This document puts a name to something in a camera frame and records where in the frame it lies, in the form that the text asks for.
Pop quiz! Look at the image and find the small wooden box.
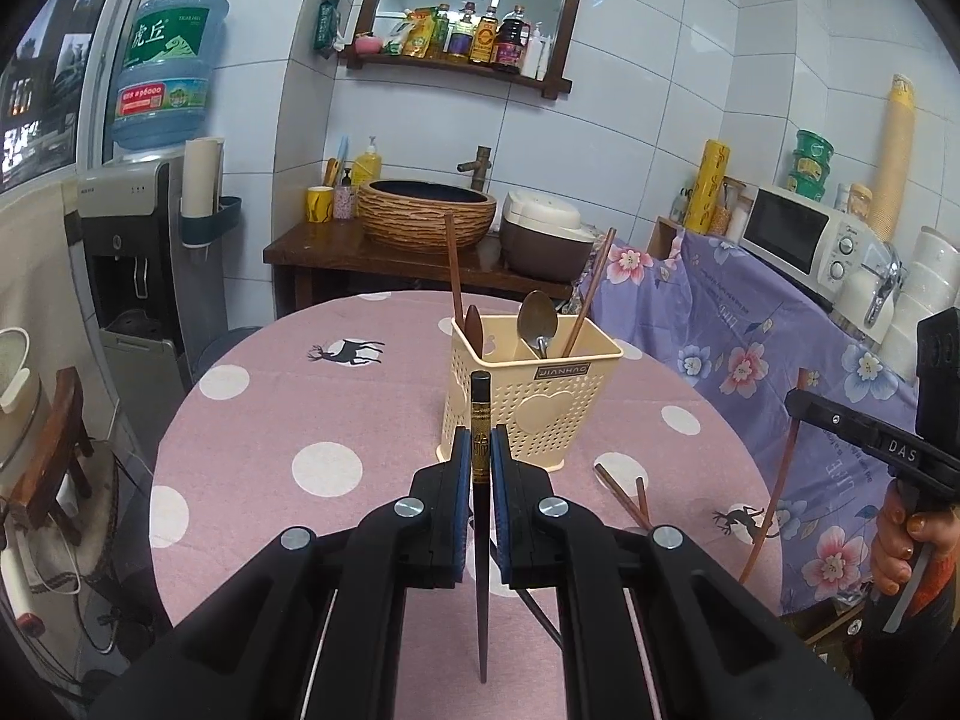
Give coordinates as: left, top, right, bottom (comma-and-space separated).
644, 215, 688, 260

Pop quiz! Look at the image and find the green hanging packet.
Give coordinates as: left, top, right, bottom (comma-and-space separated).
313, 0, 343, 60

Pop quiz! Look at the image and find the black chopstick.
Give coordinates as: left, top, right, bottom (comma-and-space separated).
470, 370, 493, 684
517, 590, 563, 648

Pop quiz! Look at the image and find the yellow soap pump bottle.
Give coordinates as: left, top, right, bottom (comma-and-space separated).
352, 134, 384, 188

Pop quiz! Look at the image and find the white paper cup tube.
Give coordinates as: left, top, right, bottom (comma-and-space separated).
183, 136, 227, 223

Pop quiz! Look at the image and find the round cushioned seat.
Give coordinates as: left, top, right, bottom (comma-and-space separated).
15, 450, 122, 595

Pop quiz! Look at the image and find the wooden framed mirror shelf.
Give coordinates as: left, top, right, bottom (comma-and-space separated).
346, 0, 596, 101

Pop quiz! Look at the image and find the bronze faucet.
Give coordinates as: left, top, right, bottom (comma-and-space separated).
457, 145, 497, 193

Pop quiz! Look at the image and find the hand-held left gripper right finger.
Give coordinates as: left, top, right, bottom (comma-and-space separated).
491, 425, 875, 720

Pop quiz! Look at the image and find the cream cooking pot with lid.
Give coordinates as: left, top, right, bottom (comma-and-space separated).
0, 325, 43, 475

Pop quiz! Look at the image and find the purple floral cloth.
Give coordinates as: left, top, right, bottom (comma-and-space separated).
573, 230, 925, 617

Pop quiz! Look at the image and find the dark soy sauce bottle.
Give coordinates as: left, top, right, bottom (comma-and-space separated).
494, 5, 530, 75

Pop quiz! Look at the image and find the yellow sauce pouch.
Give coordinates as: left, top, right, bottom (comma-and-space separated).
382, 7, 440, 59

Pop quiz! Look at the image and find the white microwave oven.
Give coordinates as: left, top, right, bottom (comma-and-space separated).
738, 183, 887, 305

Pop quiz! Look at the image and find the person's right hand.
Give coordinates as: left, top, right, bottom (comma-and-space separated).
869, 480, 960, 602

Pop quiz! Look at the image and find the yellow wrapped roll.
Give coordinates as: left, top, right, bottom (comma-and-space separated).
685, 138, 731, 238

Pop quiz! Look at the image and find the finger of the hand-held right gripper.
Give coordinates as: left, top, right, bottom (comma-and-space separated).
785, 388, 886, 458

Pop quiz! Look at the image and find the blue cup tube holder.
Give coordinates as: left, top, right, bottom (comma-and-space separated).
179, 196, 243, 249

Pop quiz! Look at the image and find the stack of white bowls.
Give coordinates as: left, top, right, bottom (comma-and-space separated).
877, 224, 960, 392

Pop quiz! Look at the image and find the sliding glass window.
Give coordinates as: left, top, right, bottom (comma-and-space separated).
0, 0, 152, 197

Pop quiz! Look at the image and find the glass storage jar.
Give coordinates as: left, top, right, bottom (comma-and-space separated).
715, 179, 755, 238

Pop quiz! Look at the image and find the amber sauce bottle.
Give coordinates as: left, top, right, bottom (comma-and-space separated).
470, 5, 500, 65

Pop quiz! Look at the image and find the wicker wash basin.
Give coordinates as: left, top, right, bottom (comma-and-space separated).
355, 178, 499, 255

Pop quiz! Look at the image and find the white brown rice cooker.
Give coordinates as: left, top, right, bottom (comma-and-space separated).
498, 190, 602, 283

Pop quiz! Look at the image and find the metal spoon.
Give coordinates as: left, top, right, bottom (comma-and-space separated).
517, 289, 558, 360

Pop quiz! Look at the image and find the small dark wooden stool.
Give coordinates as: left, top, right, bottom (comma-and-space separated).
7, 367, 95, 546

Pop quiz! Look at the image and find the blue water jug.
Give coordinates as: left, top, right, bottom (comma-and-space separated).
110, 0, 232, 152

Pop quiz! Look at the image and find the tall yellow paper cup stack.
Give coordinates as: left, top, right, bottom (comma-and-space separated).
865, 74, 918, 245

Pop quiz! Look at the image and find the cream perforated utensil holder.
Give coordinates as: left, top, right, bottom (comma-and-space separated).
436, 314, 626, 473

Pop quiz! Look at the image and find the pink polka dot tablecloth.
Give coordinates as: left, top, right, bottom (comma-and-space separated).
149, 290, 785, 720

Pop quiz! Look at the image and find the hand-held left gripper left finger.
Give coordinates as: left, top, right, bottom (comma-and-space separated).
90, 425, 475, 720

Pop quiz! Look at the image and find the grey water dispenser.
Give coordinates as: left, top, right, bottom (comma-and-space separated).
78, 157, 189, 400

